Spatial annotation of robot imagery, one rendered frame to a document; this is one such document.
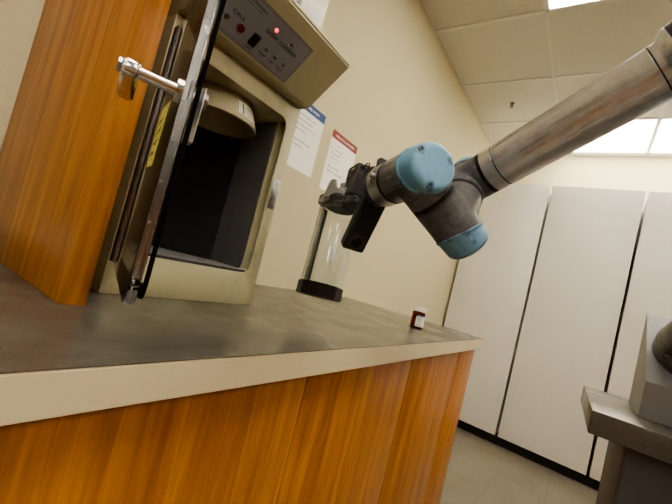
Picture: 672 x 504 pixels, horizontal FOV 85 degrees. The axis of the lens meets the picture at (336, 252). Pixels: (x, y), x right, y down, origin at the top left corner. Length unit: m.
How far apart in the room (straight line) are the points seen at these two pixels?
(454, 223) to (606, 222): 2.94
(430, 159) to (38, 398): 0.49
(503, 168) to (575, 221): 2.84
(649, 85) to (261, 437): 0.70
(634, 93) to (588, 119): 0.05
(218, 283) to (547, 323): 2.92
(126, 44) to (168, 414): 0.47
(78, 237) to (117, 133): 0.14
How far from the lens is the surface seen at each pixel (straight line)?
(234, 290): 0.82
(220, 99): 0.81
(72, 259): 0.57
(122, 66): 0.41
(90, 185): 0.57
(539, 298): 3.40
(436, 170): 0.54
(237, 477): 0.61
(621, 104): 0.64
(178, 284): 0.74
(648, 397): 0.92
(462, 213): 0.58
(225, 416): 0.53
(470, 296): 3.49
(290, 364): 0.54
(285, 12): 0.78
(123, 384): 0.39
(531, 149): 0.65
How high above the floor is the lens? 1.07
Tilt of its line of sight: 3 degrees up
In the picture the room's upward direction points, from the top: 14 degrees clockwise
